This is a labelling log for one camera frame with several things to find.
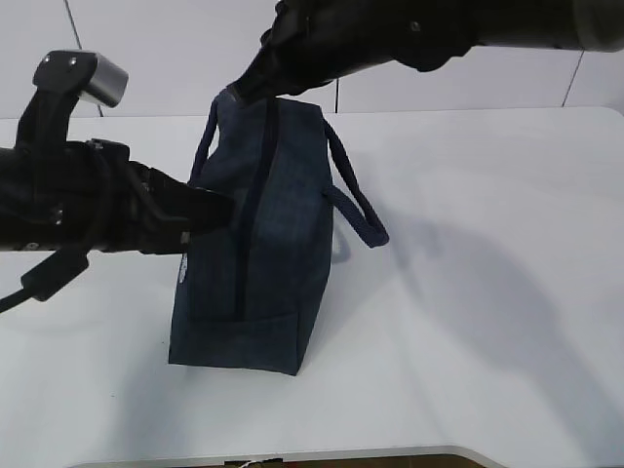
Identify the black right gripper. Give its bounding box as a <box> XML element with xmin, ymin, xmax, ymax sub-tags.
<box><xmin>226</xmin><ymin>1</ymin><xmax>478</xmax><ymax>103</ymax></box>

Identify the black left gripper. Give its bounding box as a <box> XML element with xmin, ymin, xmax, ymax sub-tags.
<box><xmin>58</xmin><ymin>139</ymin><xmax>235</xmax><ymax>254</ymax></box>

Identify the dark navy lunch bag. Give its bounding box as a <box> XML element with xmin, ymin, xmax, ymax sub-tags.
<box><xmin>168</xmin><ymin>92</ymin><xmax>389</xmax><ymax>375</ymax></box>

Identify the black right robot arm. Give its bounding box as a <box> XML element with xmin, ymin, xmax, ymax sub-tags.
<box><xmin>227</xmin><ymin>0</ymin><xmax>623</xmax><ymax>105</ymax></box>

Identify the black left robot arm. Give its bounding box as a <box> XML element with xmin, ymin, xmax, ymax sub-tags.
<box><xmin>1</xmin><ymin>139</ymin><xmax>234</xmax><ymax>254</ymax></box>

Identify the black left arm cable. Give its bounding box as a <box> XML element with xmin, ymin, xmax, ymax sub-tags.
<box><xmin>0</xmin><ymin>140</ymin><xmax>118</xmax><ymax>316</ymax></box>

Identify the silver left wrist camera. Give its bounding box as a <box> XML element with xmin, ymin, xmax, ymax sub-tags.
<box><xmin>16</xmin><ymin>50</ymin><xmax>129</xmax><ymax>149</ymax></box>

